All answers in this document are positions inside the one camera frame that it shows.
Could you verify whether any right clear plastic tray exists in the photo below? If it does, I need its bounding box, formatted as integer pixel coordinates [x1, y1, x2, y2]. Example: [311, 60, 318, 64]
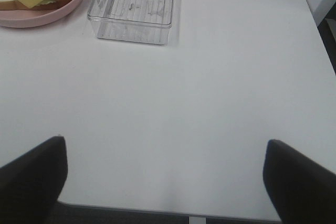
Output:
[87, 0, 174, 45]

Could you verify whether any pink round plate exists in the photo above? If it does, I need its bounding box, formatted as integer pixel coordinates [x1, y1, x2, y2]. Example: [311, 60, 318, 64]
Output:
[1, 0, 82, 28]

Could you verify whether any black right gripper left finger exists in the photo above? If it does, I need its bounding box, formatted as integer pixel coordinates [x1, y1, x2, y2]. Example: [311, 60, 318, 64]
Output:
[1, 136, 68, 223]

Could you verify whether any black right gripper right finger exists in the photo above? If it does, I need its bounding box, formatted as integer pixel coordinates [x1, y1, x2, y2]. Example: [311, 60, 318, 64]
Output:
[262, 140, 335, 223]

